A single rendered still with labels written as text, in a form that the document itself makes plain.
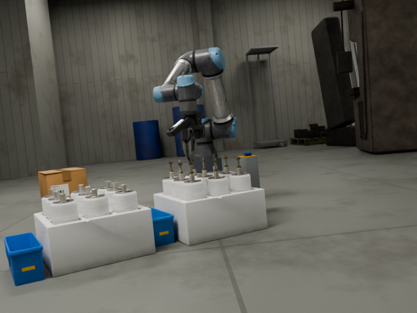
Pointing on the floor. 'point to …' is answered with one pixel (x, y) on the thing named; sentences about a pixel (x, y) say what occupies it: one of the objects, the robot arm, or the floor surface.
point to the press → (383, 72)
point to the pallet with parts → (309, 136)
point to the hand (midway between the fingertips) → (188, 159)
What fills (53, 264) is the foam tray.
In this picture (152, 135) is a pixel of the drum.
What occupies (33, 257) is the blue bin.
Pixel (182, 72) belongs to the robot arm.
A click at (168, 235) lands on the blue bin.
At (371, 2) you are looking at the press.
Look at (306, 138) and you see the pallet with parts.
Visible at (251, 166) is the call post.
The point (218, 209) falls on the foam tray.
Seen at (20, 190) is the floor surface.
